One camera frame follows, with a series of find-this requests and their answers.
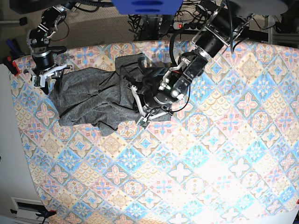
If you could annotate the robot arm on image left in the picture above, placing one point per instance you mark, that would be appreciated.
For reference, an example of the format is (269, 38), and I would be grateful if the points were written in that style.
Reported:
(38, 41)

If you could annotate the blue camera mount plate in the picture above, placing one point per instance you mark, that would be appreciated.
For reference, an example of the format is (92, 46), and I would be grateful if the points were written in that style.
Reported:
(166, 7)

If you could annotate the black orange clamp bottom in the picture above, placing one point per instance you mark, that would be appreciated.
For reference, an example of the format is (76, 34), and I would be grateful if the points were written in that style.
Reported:
(46, 214)

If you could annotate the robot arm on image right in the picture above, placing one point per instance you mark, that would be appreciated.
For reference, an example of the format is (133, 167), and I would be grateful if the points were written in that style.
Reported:
(163, 87)

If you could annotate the grey t-shirt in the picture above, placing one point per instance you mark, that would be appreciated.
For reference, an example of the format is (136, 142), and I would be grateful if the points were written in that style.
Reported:
(103, 98)

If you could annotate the patterned tablecloth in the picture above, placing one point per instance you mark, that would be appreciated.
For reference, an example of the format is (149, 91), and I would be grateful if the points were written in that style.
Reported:
(231, 155)

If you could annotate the white power strip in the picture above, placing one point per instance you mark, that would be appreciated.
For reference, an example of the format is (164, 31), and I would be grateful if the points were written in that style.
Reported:
(188, 26)

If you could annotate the white vent panel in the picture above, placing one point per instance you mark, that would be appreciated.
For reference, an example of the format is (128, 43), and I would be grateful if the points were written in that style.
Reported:
(26, 209)

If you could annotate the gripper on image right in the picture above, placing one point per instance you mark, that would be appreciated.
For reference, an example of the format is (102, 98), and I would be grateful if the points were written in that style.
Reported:
(154, 106)

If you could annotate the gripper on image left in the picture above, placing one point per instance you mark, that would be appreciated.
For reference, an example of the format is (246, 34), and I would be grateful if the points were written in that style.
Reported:
(46, 68)

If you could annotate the red black clamp left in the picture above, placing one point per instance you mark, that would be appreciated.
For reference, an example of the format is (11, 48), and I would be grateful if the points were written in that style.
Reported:
(11, 65)

